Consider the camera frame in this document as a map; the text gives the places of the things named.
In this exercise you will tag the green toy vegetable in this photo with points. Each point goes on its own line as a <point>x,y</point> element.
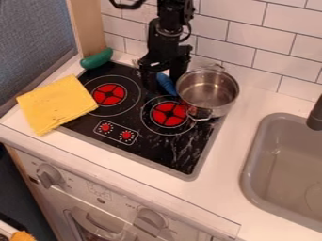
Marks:
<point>96,59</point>

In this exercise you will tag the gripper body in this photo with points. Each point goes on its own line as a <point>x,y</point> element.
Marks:
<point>163,61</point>

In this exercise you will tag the yellow cloth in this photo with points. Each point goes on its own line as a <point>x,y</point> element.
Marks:
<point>56,105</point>

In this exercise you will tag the tap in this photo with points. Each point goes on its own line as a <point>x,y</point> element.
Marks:
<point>315,116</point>

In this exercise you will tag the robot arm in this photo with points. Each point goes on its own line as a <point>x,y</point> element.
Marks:
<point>167,28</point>

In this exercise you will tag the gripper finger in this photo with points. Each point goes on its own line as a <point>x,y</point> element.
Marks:
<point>178,73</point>
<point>148,82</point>

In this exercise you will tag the toy stove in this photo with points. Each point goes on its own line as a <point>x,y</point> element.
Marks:
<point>138,131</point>

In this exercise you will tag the toy sink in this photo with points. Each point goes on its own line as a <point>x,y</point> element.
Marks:
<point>285,175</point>

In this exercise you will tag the blue toy fork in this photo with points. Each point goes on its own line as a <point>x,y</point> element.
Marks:
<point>167,83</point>

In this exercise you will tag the silver pot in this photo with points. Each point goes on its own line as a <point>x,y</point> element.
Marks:
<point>208,92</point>

